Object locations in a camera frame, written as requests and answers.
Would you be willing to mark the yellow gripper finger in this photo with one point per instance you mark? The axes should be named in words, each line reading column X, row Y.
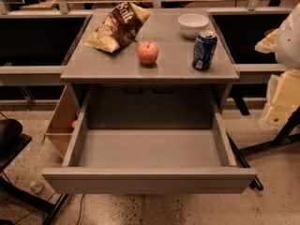
column 267, row 44
column 282, row 98

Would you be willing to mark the grey top drawer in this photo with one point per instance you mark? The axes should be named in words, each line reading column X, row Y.
column 149, row 140

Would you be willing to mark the black stand leg with wheel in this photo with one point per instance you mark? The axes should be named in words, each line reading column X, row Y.
column 255, row 183

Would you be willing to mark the black floor bar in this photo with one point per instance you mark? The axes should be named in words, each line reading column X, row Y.
column 51, row 209

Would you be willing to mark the white bowl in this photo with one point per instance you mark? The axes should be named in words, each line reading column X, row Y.
column 191, row 24

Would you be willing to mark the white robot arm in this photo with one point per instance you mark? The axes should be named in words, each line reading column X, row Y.
column 287, row 51

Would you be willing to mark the grey drawer cabinet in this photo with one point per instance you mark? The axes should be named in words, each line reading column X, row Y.
column 173, row 65

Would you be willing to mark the wooden box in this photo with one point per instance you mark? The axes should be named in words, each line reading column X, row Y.
column 60, row 129

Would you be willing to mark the small orange fruit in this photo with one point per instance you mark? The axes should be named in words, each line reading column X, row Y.
column 73, row 124

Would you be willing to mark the clear plastic bottle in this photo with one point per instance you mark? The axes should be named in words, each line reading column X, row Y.
column 36, row 187

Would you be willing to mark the brown yellow chip bag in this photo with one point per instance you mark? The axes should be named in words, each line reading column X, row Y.
column 119, row 28

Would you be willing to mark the blue soda can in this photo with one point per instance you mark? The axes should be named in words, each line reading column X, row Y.
column 204, row 49

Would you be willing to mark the red apple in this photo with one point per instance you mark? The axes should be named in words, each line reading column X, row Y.
column 147, row 52

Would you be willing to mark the black chair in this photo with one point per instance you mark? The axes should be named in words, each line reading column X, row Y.
column 12, row 141

